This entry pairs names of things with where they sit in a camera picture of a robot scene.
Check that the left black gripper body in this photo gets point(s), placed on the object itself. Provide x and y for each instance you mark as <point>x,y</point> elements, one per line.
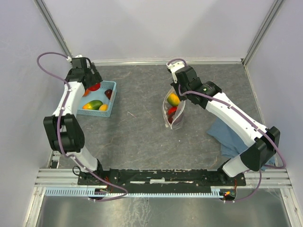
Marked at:
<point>94,78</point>

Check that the small dark red fruit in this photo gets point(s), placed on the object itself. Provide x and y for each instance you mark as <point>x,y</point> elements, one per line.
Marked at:
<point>108,93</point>

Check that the red apple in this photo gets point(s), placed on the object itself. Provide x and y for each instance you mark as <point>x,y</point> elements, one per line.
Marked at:
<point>95,87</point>

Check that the yellow orange round fruit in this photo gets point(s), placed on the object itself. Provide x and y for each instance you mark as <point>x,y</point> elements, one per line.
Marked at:
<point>173,99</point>

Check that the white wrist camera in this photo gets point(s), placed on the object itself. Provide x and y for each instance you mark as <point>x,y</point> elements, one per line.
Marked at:
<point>175,66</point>
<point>69,59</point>

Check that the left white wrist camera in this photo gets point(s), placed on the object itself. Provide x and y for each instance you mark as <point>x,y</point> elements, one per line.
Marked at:
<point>69,59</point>

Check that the light blue plastic basket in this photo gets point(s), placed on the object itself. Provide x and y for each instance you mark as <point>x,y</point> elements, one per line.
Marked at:
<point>99,95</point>

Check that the dark purple fruit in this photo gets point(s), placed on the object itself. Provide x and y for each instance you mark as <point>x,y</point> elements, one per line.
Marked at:
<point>170,118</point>

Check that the small yellow fruit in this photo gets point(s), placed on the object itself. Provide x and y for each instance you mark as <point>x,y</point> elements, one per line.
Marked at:
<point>103,107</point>

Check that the light blue cable duct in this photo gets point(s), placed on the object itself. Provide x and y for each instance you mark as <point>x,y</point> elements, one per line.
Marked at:
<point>92,193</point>

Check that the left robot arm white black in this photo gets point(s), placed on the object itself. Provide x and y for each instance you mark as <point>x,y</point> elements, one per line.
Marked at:
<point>64,133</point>

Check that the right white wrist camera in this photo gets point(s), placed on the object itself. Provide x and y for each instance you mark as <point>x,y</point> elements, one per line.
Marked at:
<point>175,66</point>

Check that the blue cloth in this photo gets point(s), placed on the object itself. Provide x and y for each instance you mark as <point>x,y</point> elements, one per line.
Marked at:
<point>231,144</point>

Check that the red bell pepper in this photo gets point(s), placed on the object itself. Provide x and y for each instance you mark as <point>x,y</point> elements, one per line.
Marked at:
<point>172,110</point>

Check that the green yellow mango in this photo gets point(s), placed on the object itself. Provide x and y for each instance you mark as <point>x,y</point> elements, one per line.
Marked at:
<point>93,105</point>

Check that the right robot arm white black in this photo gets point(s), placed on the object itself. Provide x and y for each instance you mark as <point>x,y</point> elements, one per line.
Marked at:
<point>262,142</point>

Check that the clear zip top bag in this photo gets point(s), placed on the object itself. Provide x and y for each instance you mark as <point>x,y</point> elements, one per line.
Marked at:
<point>179,114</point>

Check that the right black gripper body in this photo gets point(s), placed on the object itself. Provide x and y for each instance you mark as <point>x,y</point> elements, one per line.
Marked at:
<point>179,90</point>

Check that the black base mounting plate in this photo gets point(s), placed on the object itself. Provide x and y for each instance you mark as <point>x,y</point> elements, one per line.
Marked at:
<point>161,181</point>

